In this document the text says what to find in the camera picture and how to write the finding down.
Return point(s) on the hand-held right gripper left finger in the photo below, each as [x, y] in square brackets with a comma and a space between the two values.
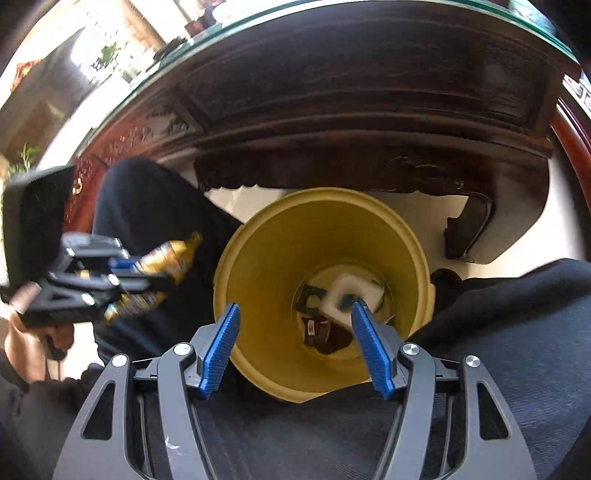
[221, 350]

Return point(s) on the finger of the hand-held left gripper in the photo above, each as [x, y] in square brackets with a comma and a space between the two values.
[138, 284]
[121, 264]

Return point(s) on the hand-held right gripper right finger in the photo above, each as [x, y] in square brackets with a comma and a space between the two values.
[374, 350]

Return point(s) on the gold snack packet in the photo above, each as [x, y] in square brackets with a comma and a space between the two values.
[171, 258]

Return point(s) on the brown snack packet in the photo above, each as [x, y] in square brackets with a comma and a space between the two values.
[330, 337]

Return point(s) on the white textured foam block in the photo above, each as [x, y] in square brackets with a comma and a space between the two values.
[344, 281]

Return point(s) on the black foam block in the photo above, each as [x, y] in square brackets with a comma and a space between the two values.
[307, 300]

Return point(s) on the yellow plastic bin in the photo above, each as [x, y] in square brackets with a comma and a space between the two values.
[277, 240]

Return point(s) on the person's left forearm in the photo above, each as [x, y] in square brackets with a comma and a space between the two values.
[27, 415]

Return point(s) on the person's left hand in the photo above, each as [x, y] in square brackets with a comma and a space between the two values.
[32, 341]

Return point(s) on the person's left leg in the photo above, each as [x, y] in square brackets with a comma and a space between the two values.
[138, 207]

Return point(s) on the person's leg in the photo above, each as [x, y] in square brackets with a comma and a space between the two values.
[138, 207]
[508, 346]

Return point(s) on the person's right leg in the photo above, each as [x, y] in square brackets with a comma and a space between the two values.
[508, 346]

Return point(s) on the carved wooden table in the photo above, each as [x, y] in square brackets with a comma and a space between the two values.
[369, 92]

